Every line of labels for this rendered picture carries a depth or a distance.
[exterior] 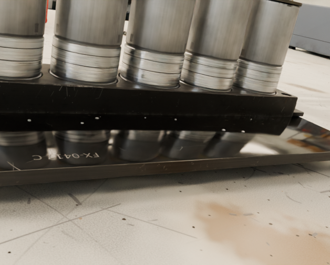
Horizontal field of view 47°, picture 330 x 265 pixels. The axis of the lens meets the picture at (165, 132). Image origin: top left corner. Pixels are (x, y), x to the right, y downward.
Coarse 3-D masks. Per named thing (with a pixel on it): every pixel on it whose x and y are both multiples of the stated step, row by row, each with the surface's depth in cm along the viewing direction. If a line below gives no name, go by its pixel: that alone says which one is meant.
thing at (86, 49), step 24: (72, 0) 12; (96, 0) 12; (120, 0) 13; (72, 24) 13; (96, 24) 13; (120, 24) 13; (72, 48) 13; (96, 48) 13; (120, 48) 14; (72, 72) 13; (96, 72) 13
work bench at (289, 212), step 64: (320, 64) 61; (0, 192) 10; (64, 192) 10; (128, 192) 11; (192, 192) 12; (256, 192) 13; (320, 192) 14; (0, 256) 8; (64, 256) 8; (128, 256) 8; (192, 256) 9; (256, 256) 9; (320, 256) 10
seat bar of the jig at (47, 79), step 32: (0, 96) 12; (32, 96) 12; (64, 96) 13; (96, 96) 13; (128, 96) 14; (160, 96) 15; (192, 96) 15; (224, 96) 16; (256, 96) 17; (288, 96) 18
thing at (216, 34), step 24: (216, 0) 15; (240, 0) 15; (192, 24) 16; (216, 24) 15; (240, 24) 15; (192, 48) 16; (216, 48) 16; (240, 48) 16; (192, 72) 16; (216, 72) 16
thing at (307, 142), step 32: (0, 128) 11; (32, 128) 11; (64, 128) 12; (96, 128) 12; (128, 128) 13; (160, 128) 13; (192, 128) 14; (224, 128) 15; (256, 128) 16; (288, 128) 17; (320, 128) 18; (0, 160) 9; (32, 160) 9; (64, 160) 10; (96, 160) 10; (128, 160) 10; (160, 160) 11; (192, 160) 11; (224, 160) 12; (256, 160) 13; (288, 160) 13; (320, 160) 14
